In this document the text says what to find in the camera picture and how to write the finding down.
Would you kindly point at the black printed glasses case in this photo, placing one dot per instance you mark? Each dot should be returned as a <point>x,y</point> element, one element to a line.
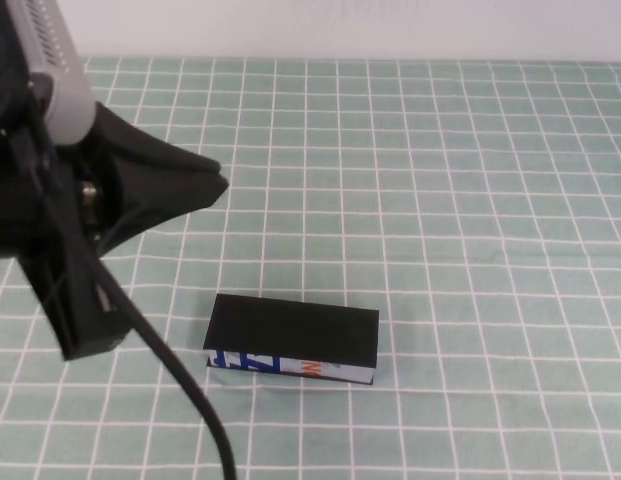
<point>290,330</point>

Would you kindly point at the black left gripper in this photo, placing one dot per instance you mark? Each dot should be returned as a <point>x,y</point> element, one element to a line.
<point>50,240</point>

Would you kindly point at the green white checked tablecloth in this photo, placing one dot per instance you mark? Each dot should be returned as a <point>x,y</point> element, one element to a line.
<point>390,200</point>

